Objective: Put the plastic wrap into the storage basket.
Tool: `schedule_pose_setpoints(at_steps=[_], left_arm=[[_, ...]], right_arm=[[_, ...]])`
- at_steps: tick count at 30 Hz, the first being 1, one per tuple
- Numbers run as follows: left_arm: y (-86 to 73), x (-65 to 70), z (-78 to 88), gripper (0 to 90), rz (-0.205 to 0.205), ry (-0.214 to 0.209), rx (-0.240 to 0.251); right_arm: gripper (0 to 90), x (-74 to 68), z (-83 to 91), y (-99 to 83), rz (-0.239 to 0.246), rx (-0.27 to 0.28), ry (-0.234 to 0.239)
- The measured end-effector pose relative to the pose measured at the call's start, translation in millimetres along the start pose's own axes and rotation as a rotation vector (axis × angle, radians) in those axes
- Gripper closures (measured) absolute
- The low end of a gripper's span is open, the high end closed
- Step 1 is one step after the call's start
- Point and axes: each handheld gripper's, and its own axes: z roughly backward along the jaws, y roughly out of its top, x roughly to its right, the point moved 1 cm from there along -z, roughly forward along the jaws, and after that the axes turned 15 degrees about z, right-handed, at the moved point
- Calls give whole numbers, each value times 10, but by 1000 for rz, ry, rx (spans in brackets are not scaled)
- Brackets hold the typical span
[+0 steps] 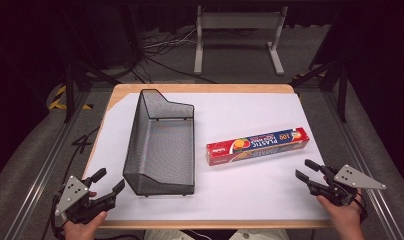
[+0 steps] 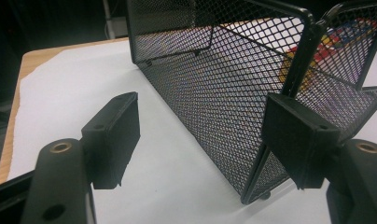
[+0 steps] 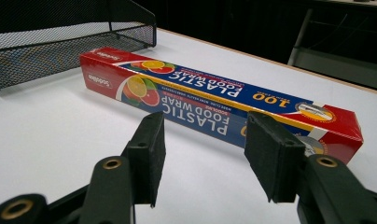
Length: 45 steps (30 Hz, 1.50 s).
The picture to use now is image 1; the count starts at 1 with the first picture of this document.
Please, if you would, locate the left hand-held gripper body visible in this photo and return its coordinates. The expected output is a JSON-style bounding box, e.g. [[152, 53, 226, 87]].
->
[[54, 175, 119, 225]]

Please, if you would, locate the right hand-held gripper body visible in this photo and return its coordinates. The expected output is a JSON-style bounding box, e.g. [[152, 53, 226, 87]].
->
[[308, 164, 387, 223]]

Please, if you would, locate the red blue plastic wrap box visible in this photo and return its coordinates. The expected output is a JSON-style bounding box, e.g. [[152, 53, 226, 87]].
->
[[205, 126, 310, 167]]

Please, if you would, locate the black wire mesh basket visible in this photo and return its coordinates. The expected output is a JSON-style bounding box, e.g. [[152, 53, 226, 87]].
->
[[122, 88, 196, 198]]

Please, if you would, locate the person's left hand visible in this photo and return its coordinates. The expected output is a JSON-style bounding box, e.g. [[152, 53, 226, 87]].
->
[[63, 210, 109, 240]]

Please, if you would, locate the person's right hand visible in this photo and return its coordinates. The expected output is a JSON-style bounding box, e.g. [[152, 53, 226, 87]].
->
[[315, 195, 366, 240]]

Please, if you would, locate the black tripod stand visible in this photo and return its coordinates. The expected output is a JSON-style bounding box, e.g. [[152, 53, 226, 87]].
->
[[289, 59, 350, 123], [61, 61, 122, 124]]

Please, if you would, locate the yellow black hazard tape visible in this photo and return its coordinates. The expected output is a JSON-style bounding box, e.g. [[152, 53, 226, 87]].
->
[[48, 84, 94, 111]]

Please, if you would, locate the white paper sheet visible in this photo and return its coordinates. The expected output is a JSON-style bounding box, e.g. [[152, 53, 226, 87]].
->
[[84, 92, 331, 222]]

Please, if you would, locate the grey metal stand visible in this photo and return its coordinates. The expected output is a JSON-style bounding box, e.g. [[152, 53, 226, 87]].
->
[[193, 4, 289, 77]]

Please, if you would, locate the aluminium rail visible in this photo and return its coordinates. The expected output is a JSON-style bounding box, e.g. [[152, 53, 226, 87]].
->
[[3, 90, 91, 240], [323, 90, 404, 240]]

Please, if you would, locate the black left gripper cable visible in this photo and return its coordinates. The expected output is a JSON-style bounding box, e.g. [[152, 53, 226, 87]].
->
[[49, 125, 102, 240]]

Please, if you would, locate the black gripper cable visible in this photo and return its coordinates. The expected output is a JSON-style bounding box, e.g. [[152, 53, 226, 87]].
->
[[49, 125, 102, 240], [353, 192, 370, 224]]

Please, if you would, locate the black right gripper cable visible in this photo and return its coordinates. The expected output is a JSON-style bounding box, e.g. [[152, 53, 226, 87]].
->
[[353, 192, 370, 224]]

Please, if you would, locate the black floor cable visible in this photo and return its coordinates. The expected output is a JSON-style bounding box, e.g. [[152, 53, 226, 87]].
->
[[143, 55, 218, 85]]

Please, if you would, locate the white floor cable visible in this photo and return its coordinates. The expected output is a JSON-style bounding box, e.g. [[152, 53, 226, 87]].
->
[[144, 29, 198, 50]]

